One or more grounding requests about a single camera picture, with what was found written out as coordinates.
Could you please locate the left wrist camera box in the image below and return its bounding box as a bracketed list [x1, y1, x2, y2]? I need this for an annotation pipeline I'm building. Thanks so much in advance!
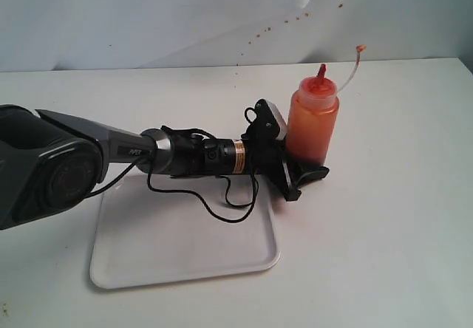
[254, 99, 287, 141]

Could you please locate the ketchup squeeze bottle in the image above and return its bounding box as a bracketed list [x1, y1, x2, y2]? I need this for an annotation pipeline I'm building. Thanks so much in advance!
[285, 44, 367, 165]

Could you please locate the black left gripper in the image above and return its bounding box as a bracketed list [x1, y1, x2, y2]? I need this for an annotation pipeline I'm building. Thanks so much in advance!
[242, 120, 330, 202]

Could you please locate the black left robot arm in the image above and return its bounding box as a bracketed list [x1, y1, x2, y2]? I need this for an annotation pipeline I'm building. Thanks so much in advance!
[1, 100, 328, 229]

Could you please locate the white rectangular tray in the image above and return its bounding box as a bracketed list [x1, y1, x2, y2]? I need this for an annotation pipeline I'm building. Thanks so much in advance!
[89, 175, 280, 290]

